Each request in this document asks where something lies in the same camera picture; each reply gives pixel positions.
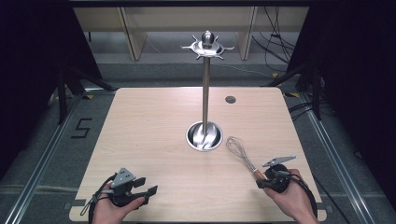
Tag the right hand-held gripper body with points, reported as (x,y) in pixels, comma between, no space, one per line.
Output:
(278,180)

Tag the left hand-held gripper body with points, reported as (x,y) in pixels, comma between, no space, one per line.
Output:
(122,190)

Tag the person's right hand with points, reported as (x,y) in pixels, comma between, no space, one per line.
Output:
(295,200)

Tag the person's left hand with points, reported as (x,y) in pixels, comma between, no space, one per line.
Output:
(107,213)

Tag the black tape floor numeral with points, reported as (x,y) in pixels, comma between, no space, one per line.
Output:
(81,128)

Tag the black tripod stand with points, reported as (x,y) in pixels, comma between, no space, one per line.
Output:
(314,87)
(63,90)

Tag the steel utensil stand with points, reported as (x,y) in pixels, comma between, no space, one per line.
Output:
(205,93)

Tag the black curtain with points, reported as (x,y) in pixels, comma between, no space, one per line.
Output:
(358,77)
(31,62)

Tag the light wooden shelf unit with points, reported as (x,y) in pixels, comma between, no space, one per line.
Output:
(186,18)

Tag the metal floor rail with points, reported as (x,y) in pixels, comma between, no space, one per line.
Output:
(40,161)
(336,155)

